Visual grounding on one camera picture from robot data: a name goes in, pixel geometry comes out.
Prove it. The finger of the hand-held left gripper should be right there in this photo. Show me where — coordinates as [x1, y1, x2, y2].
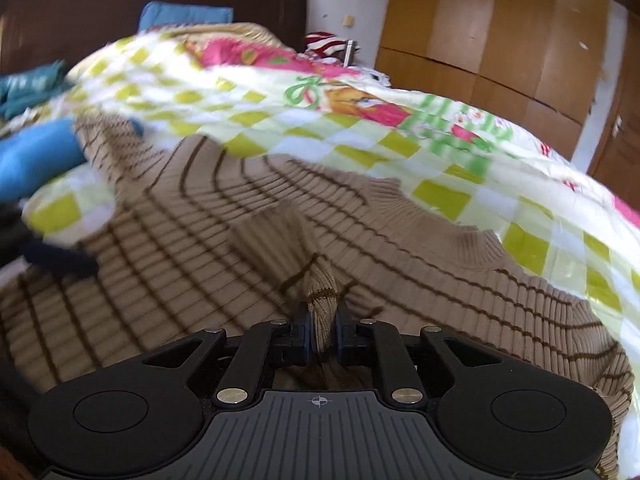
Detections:
[22, 241, 99, 279]

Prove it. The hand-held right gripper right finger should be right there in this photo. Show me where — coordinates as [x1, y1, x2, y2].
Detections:
[336, 302, 503, 406]

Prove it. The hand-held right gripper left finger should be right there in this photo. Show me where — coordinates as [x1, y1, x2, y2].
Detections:
[142, 301, 315, 408]

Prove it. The beige brown-striped knit sweater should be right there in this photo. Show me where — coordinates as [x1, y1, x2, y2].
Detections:
[0, 110, 636, 480]

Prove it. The blue knit garment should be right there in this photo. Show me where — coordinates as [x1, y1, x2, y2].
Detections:
[0, 116, 91, 201]

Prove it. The teal cloth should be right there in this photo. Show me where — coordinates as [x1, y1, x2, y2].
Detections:
[0, 60, 73, 121]

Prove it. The blue pillow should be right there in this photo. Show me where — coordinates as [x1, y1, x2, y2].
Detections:
[137, 1, 234, 31]

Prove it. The red white striped pillow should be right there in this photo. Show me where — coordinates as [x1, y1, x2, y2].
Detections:
[304, 31, 361, 63]

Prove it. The wooden door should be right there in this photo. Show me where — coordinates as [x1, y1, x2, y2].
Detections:
[587, 75, 640, 201]

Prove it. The wooden wardrobe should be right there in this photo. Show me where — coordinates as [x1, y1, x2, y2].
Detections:
[374, 0, 613, 161]

